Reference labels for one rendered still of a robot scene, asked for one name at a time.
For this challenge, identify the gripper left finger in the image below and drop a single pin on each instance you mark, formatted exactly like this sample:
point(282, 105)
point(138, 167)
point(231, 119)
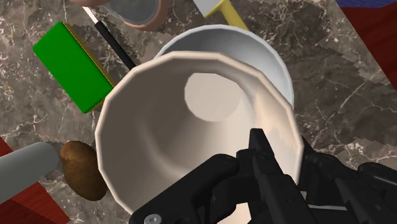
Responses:
point(217, 180)

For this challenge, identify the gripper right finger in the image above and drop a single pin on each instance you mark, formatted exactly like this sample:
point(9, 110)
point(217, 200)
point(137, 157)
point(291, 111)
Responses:
point(350, 192)

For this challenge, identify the beige cup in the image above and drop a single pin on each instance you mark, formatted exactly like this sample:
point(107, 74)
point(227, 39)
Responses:
point(149, 139)

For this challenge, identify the white bowl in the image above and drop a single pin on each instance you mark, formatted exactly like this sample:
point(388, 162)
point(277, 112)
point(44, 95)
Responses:
point(242, 49)

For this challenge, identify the brown potato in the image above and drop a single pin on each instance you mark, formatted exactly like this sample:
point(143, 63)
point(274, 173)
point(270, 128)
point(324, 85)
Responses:
point(81, 171)

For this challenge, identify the yellow and white box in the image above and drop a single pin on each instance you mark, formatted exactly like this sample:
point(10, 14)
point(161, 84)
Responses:
point(232, 15)

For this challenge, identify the black pen with white tip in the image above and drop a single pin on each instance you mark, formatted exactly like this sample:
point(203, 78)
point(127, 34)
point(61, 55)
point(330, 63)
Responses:
point(114, 45)

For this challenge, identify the green box with yellow side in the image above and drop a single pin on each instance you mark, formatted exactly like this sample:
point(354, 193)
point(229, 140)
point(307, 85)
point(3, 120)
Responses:
point(71, 65)

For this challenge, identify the grey cylinder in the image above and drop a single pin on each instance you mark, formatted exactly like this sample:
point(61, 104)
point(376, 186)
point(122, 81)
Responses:
point(21, 167)

